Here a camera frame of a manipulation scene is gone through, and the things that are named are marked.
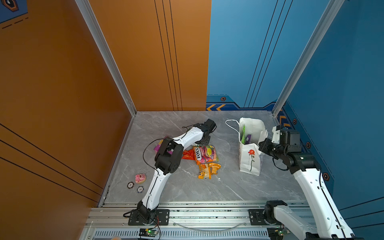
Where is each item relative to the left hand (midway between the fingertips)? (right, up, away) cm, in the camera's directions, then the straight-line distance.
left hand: (202, 139), depth 102 cm
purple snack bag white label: (+27, +1, -12) cm, 30 cm away
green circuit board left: (-27, -42, -31) cm, 59 cm away
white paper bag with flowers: (+24, -6, -25) cm, 35 cm away
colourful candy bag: (+2, -8, -10) cm, 13 cm away
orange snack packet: (+2, -17, -14) cm, 22 cm away
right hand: (+27, +1, -27) cm, 38 cm away
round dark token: (-42, -25, -17) cm, 51 cm away
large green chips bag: (+22, +4, -21) cm, 30 cm away
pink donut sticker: (-36, -21, -18) cm, 45 cm away
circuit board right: (+34, -42, -31) cm, 62 cm away
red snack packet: (-9, -9, -8) cm, 15 cm away
